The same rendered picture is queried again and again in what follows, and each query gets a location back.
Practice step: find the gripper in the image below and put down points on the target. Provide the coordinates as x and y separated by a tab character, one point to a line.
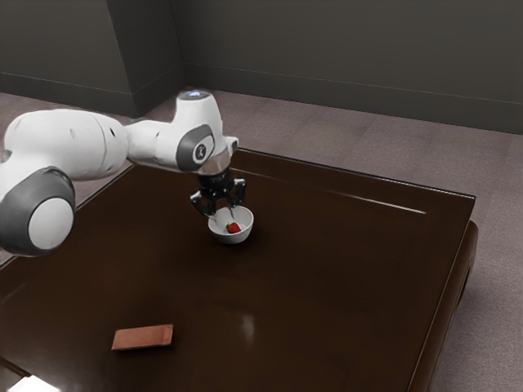
213	183

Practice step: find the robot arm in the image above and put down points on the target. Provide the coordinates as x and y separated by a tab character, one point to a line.
98	143

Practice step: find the red strawberry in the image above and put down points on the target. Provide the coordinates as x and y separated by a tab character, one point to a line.
233	228

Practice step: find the white bowl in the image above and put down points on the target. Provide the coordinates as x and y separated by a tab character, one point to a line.
236	233

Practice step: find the flat terracotta block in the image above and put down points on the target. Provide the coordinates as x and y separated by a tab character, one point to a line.
143	337

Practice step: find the white flat object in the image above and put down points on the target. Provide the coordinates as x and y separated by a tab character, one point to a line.
24	383

